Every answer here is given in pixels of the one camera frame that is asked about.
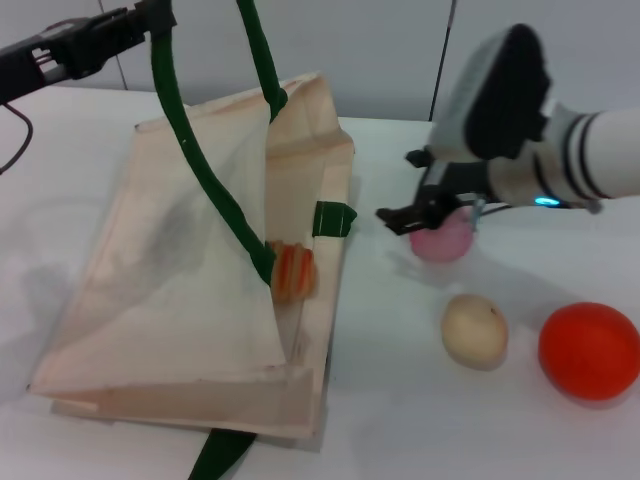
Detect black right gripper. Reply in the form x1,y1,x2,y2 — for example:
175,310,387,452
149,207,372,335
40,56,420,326
375,148,496,237

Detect beige egg yolk pastry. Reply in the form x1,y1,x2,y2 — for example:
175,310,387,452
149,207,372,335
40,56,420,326
440,293,510,371

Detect pink peach toy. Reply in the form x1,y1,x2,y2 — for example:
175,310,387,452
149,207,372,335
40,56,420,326
409,207,476,264

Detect beige bag with green handles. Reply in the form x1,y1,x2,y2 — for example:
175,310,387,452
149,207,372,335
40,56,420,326
27,0,359,466

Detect right wrist cable connector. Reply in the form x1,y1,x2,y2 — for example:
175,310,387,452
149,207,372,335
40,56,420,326
467,197,509,234

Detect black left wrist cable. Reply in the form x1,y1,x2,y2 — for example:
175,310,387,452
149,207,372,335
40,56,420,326
0,102,34,175

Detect orange fruit toy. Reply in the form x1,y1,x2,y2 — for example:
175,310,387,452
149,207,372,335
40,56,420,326
537,301,640,404

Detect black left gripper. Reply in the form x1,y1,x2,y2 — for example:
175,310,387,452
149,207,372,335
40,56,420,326
0,0,179,107

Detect orange striped bread loaf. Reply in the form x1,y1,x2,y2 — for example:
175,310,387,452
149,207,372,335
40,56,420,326
267,239,319,304

